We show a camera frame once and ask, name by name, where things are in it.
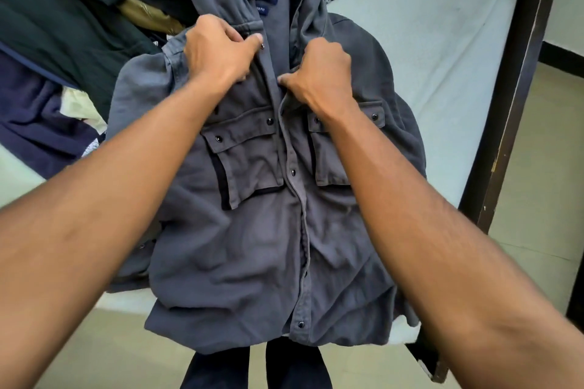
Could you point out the person's left hand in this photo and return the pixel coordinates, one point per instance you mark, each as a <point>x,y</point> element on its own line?
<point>214,56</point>

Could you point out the person's right hand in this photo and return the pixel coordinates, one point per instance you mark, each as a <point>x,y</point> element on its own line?
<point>324,78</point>

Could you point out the person's right thumb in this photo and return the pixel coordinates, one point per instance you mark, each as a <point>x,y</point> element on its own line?
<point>289,81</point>

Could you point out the person's left thumb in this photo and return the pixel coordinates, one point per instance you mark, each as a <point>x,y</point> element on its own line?
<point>254,43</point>

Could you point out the grey button-up shirt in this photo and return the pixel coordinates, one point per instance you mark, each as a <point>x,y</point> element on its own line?
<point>255,220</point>

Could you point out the person's right forearm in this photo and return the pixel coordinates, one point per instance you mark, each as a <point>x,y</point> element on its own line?
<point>429,238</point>

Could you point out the person's left forearm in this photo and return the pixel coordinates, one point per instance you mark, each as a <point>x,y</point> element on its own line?
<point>91,229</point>

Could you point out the olive brown garment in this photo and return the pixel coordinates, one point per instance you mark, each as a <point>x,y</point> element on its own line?
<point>146,15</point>

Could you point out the white bed sheet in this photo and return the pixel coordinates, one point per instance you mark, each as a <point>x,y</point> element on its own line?
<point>438,47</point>

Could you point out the cream cloth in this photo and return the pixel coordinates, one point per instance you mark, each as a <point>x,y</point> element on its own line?
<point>82,106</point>

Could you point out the dark green garment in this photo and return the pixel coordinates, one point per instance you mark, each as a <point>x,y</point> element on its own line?
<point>59,15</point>

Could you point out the navy blue garment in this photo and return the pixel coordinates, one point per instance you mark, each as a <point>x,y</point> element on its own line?
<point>32,124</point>

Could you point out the person's dark trousers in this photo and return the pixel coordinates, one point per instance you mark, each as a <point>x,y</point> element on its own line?
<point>292,368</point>

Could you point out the dark wooden bed frame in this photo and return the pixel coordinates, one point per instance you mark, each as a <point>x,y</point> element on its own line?
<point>515,97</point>

